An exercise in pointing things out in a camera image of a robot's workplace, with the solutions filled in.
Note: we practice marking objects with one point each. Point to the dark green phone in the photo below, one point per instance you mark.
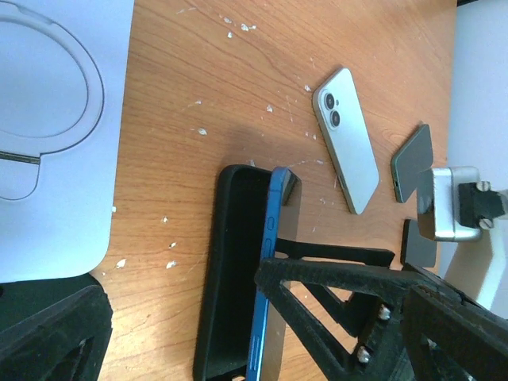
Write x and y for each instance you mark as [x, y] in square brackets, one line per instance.
[413, 157]

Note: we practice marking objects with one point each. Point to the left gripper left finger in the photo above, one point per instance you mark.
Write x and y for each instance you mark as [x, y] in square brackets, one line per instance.
[57, 329]

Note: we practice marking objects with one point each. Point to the white phone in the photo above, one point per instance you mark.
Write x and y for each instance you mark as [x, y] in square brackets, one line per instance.
[336, 105]

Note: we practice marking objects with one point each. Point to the lavender phone case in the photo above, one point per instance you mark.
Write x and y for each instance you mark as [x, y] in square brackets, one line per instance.
[63, 68]

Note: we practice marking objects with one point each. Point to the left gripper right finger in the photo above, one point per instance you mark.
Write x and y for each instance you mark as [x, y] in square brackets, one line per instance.
[361, 320]

